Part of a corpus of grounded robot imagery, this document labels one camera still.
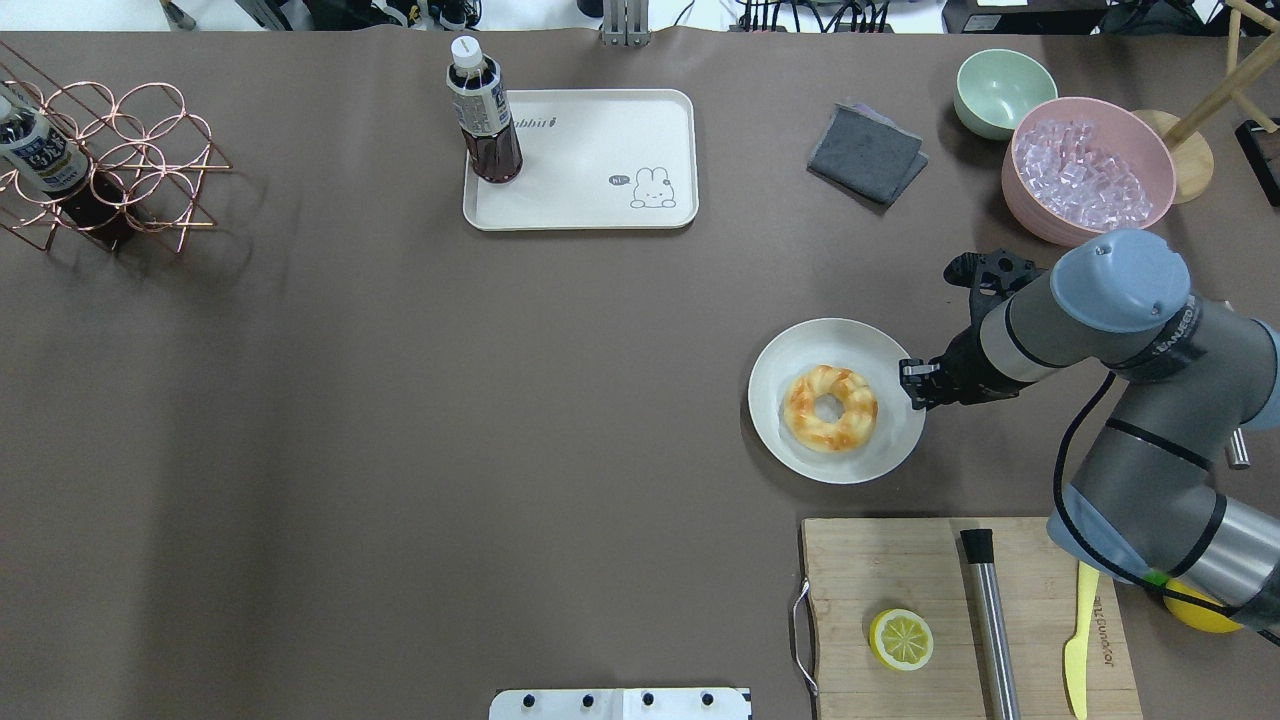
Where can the bamboo cutting board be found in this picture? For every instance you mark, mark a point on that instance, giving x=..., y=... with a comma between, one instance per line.
x=857, y=568

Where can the wooden mug tree stand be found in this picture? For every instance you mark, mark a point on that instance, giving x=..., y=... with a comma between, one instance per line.
x=1191, y=155

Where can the lemon half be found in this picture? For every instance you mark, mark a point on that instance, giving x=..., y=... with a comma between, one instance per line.
x=901, y=640

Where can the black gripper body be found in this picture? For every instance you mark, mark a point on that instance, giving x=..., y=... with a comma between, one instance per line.
x=962, y=376

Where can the tea bottle in rack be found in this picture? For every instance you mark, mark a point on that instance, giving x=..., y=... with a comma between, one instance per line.
x=45, y=160

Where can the pink bowl of ice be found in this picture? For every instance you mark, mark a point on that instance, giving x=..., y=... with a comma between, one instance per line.
x=1077, y=167

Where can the green lime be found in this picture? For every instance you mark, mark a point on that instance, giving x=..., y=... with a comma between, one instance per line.
x=1157, y=577

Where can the lower yellow lemon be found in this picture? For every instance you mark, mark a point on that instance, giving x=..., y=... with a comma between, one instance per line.
x=1195, y=616

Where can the white round plate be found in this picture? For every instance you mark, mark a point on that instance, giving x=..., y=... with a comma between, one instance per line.
x=836, y=342

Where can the yellow plastic knife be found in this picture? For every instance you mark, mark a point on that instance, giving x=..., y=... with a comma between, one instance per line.
x=1075, y=652

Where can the twisted glazed donut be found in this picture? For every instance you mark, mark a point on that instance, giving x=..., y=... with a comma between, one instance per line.
x=830, y=410

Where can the mint green bowl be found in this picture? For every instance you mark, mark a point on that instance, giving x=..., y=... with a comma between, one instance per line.
x=995, y=88

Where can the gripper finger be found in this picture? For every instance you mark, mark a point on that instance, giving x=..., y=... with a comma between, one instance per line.
x=916, y=377

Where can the aluminium frame post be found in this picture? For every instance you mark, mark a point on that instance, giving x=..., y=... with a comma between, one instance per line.
x=625, y=23

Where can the copper wire bottle rack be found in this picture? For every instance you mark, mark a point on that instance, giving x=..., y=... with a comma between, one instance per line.
x=139, y=160

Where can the steel ice scoop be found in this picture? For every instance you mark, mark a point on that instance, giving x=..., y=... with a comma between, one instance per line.
x=1237, y=451

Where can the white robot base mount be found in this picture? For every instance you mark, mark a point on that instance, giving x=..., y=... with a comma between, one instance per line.
x=623, y=703

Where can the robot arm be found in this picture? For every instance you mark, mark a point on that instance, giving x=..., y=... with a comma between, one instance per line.
x=1139, y=508

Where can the steel muddler black tip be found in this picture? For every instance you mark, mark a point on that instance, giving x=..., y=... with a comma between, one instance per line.
x=979, y=552

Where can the grey folded cloth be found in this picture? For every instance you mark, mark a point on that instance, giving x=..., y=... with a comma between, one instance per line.
x=867, y=153

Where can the dark tea bottle on tray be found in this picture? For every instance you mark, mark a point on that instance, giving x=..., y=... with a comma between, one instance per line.
x=480, y=102

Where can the dark tablet on table edge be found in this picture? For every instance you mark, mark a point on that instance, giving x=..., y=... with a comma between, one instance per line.
x=1261, y=150

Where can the cream rabbit tray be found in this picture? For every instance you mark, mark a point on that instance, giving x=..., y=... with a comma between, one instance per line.
x=594, y=159

